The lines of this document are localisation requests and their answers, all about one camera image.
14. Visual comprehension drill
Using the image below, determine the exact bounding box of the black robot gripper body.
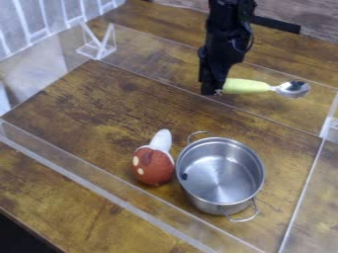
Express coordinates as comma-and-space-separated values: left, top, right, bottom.
197, 0, 256, 84

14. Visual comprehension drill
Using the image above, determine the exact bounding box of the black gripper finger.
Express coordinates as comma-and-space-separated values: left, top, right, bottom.
200, 80, 224, 96

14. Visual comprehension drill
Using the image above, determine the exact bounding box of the green handled metal spoon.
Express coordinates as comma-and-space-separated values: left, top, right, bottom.
223, 78, 311, 99

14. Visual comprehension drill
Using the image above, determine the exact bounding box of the stainless steel pot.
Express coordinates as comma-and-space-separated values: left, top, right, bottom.
175, 130, 266, 222

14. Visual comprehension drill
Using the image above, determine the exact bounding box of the brown plush mushroom toy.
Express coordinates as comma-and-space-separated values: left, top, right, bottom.
132, 128, 173, 186

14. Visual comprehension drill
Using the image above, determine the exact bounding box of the clear acrylic front barrier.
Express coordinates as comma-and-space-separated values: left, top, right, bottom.
0, 119, 264, 253

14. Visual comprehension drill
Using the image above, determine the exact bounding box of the clear acrylic barrier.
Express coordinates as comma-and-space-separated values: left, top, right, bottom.
279, 93, 338, 253
0, 119, 264, 253

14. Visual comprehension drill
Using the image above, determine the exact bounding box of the clear acrylic right barrier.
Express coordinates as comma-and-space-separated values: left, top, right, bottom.
279, 93, 338, 253

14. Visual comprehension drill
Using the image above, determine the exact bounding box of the clear acrylic corner bracket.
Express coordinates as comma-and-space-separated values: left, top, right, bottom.
75, 24, 117, 60

